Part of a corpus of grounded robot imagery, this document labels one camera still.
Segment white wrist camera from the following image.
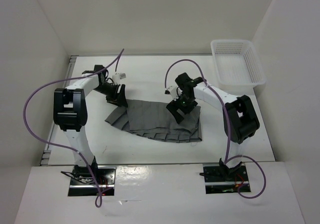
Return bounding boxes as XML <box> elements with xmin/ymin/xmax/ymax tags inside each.
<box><xmin>164</xmin><ymin>85</ymin><xmax>182</xmax><ymax>101</ymax></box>
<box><xmin>111</xmin><ymin>72</ymin><xmax>126</xmax><ymax>85</ymax></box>

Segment grey pleated skirt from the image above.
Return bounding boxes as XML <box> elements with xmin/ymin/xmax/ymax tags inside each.
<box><xmin>105</xmin><ymin>99</ymin><xmax>203</xmax><ymax>143</ymax></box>

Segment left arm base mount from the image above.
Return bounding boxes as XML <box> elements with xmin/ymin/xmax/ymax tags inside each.
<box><xmin>60</xmin><ymin>165</ymin><xmax>116</xmax><ymax>197</ymax></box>

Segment white perforated plastic basket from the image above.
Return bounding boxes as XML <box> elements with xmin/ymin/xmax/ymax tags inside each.
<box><xmin>210</xmin><ymin>39</ymin><xmax>267</xmax><ymax>92</ymax></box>

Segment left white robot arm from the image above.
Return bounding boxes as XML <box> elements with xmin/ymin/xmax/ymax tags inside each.
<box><xmin>53</xmin><ymin>65</ymin><xmax>128</xmax><ymax>184</ymax></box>

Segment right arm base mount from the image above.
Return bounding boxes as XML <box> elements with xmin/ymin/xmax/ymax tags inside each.
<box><xmin>199</xmin><ymin>163</ymin><xmax>251</xmax><ymax>194</ymax></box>

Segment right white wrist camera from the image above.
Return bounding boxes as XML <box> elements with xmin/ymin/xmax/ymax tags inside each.
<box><xmin>164</xmin><ymin>85</ymin><xmax>182</xmax><ymax>101</ymax></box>

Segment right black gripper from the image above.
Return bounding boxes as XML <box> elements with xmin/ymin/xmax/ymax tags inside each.
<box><xmin>166</xmin><ymin>91</ymin><xmax>198</xmax><ymax>124</ymax></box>

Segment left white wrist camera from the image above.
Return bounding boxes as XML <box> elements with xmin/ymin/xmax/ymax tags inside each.
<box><xmin>111</xmin><ymin>72</ymin><xmax>126</xmax><ymax>85</ymax></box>

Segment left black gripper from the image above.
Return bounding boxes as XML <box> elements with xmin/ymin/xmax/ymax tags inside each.
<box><xmin>93</xmin><ymin>82</ymin><xmax>128</xmax><ymax>108</ymax></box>

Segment aluminium table edge rail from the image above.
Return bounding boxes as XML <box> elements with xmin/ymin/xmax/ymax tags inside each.
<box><xmin>40</xmin><ymin>55</ymin><xmax>78</xmax><ymax>166</ymax></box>

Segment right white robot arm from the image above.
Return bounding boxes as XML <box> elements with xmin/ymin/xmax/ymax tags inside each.
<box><xmin>164</xmin><ymin>72</ymin><xmax>260</xmax><ymax>181</ymax></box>

